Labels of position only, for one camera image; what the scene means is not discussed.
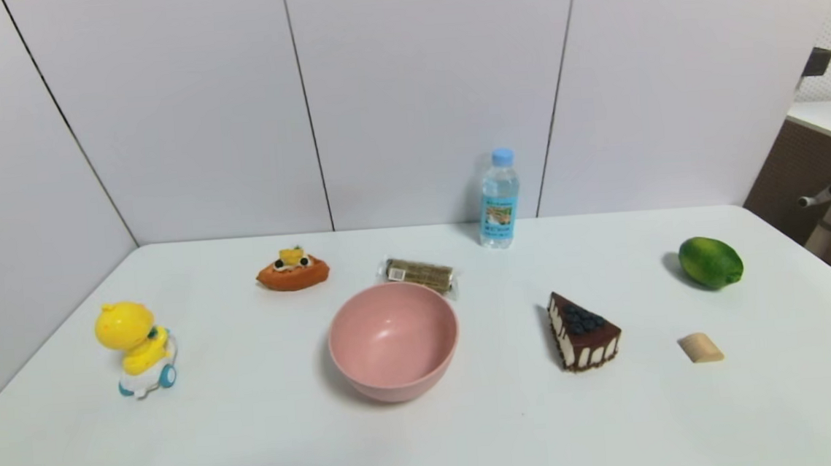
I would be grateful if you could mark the yellow duck toy car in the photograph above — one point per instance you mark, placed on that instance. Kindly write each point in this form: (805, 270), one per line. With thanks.
(127, 328)

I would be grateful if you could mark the pink bowl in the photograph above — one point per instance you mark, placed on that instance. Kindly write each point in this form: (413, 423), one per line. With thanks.
(394, 344)

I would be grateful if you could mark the wrapped brown snack roll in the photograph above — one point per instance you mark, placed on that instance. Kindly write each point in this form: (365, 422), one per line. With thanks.
(418, 274)

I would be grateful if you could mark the clear water bottle blue cap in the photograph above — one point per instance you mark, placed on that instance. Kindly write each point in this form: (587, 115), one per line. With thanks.
(498, 205)

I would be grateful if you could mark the orange toy pastry boat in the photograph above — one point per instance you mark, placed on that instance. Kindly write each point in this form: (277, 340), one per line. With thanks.
(294, 273)

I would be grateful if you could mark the chocolate cake slice toy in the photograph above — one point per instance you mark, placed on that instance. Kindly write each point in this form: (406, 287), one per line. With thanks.
(584, 338)

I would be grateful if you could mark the green lime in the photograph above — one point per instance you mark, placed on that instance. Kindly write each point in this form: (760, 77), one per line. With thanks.
(710, 262)

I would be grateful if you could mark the small beige wooden block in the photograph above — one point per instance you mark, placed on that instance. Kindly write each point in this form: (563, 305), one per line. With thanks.
(701, 349)

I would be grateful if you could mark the brown desk side panel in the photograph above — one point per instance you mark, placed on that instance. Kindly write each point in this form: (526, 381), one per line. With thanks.
(785, 178)

